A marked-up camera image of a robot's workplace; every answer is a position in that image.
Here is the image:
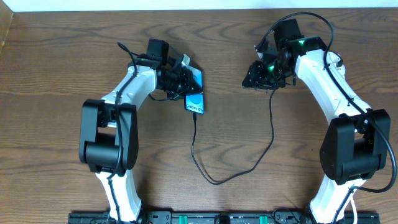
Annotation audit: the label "blue Galaxy smartphone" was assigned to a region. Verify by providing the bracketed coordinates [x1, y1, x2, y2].
[184, 66, 205, 114]

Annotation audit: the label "black USB charging cable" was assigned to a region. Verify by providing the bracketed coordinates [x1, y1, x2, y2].
[190, 88, 276, 185]

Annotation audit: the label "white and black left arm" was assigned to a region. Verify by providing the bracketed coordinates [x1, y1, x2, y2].
[79, 39, 205, 223]

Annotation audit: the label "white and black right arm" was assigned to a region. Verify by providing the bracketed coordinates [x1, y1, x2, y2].
[242, 16, 396, 223]

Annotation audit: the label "white USB charger adapter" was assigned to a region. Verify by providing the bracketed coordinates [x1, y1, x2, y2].
[329, 50, 345, 75]

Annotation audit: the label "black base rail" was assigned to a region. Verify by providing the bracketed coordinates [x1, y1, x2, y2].
[67, 209, 381, 224]

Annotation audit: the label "white power strip cord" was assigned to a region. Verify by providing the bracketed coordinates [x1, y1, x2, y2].
[349, 200, 358, 224]

